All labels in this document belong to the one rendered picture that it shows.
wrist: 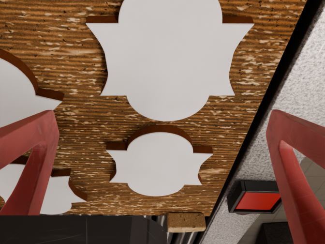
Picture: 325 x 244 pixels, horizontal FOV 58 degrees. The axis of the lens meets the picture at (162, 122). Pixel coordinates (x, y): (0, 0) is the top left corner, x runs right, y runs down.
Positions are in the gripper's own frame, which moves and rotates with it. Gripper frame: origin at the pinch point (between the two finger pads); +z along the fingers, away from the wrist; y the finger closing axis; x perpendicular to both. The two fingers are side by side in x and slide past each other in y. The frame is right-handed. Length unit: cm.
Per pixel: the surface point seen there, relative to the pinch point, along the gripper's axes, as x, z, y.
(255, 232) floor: 264, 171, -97
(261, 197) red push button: 27.4, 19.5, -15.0
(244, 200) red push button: 28.3, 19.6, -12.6
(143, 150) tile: 13.4, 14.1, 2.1
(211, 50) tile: 0.9, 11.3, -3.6
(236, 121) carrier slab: 9.8, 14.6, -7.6
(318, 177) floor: 158, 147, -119
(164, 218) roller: 36.7, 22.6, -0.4
